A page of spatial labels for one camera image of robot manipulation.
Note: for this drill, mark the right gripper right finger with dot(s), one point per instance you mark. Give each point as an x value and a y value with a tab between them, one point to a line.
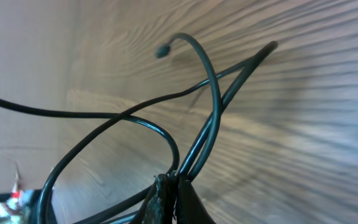
189	208

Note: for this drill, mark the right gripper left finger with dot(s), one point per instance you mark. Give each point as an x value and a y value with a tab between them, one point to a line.
158	206

